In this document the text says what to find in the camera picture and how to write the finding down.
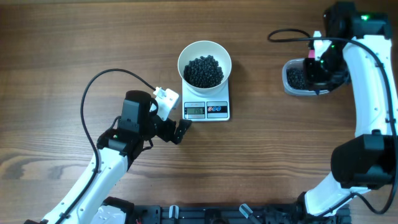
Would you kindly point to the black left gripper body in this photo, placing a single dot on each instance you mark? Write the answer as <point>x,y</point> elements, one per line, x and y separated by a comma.
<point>155,126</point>

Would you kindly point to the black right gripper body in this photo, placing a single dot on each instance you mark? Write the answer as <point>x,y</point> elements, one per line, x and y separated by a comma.
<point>329,70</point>

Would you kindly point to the pink scoop with blue handle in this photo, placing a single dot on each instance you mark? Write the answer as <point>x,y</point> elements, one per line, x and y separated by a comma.
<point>311,54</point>

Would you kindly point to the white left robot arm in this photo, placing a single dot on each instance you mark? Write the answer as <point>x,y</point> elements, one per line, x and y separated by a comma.
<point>111,160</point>

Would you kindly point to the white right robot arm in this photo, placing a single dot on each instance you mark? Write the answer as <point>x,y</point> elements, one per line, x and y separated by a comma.
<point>356,48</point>

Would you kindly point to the white digital kitchen scale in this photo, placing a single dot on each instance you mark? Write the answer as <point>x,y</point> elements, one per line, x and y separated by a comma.
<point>206,105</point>

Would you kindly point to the black beans in bowl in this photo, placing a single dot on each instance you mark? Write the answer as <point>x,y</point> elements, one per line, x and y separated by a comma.
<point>203,72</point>

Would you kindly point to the white round bowl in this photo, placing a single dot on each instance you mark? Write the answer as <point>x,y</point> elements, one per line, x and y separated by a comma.
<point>205,48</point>

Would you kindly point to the black beans in container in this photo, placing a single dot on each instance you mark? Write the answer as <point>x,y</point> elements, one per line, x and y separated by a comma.
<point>296,79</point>

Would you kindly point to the clear plastic bean container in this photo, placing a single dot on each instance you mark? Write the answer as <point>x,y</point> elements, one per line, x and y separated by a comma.
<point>299,64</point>

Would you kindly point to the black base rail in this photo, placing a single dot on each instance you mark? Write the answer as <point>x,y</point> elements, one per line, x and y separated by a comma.
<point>268,214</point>

